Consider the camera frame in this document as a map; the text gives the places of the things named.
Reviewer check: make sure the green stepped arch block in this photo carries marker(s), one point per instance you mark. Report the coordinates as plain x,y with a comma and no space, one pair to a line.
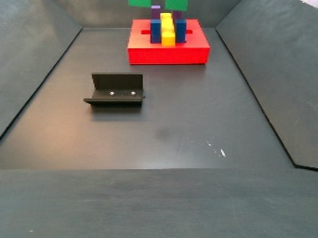
178,5

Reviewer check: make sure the red base board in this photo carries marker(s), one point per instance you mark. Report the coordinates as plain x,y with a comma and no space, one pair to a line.
145,53

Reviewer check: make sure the yellow long bar block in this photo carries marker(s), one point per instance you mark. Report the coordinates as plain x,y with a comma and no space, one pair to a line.
168,30

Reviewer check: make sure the black angle bracket fixture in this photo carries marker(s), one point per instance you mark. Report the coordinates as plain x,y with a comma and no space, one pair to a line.
117,89

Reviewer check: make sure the blue post block left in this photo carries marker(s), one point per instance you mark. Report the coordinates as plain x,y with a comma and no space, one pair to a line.
156,31

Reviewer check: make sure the blue post block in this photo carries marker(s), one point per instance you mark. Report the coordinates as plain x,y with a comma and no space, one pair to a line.
156,31
181,31

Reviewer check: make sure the blue post block right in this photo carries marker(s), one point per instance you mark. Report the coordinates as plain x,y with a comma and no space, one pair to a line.
181,31

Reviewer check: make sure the purple post block right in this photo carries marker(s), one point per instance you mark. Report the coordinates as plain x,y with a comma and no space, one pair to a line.
177,14

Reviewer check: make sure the purple post block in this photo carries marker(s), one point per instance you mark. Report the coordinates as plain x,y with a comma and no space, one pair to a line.
177,14
156,12

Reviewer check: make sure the purple post block left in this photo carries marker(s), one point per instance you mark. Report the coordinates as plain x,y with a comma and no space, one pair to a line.
156,12

